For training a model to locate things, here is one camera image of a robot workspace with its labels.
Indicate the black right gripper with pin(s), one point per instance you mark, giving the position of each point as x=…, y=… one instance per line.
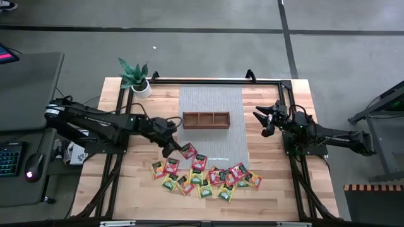
x=279, y=115

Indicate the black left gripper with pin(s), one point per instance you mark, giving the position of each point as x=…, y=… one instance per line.
x=162, y=130

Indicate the orange mango tea packet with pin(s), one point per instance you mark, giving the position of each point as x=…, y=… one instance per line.
x=157, y=170
x=254, y=180
x=185, y=184
x=214, y=169

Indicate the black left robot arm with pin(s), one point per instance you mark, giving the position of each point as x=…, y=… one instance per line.
x=94, y=121

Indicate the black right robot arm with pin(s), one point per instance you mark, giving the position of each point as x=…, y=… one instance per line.
x=341, y=138

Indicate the wooden three-compartment box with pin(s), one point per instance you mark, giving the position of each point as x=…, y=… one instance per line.
x=206, y=127

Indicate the black table clamp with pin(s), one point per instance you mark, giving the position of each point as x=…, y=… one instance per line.
x=251, y=75
x=154, y=76

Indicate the white label strip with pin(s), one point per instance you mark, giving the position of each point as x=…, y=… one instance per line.
x=217, y=159

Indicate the grey woven placemat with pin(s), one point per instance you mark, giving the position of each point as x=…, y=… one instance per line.
x=211, y=97

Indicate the white round plant pot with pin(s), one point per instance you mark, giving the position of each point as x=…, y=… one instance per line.
x=143, y=93

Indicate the green snake plant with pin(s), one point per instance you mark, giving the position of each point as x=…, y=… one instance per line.
x=134, y=75

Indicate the white cardboard box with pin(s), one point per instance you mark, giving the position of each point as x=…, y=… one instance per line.
x=78, y=156

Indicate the black metal rack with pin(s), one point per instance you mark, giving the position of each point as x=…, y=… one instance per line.
x=378, y=104

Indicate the black desk knob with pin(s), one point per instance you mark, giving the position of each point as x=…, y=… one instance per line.
x=49, y=199

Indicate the black computer mouse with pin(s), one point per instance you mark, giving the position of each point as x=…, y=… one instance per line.
x=34, y=167

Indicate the black crate striped edge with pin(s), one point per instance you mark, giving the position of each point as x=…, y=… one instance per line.
x=375, y=205

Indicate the grey keyboard desk top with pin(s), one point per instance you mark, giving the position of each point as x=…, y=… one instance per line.
x=34, y=192

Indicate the large grey desk top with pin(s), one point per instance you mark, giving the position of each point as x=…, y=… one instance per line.
x=28, y=91

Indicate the black backlit keyboard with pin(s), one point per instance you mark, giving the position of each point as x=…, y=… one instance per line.
x=11, y=159

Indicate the screen with pink stripe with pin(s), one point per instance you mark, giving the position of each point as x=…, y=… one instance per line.
x=8, y=55

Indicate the person's shoe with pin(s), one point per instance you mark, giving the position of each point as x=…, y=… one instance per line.
x=8, y=4

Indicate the black aluminium table frame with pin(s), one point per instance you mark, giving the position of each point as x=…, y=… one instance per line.
x=205, y=81

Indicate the white metal bracket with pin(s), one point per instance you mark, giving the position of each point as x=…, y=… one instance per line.
x=293, y=224
x=116, y=223

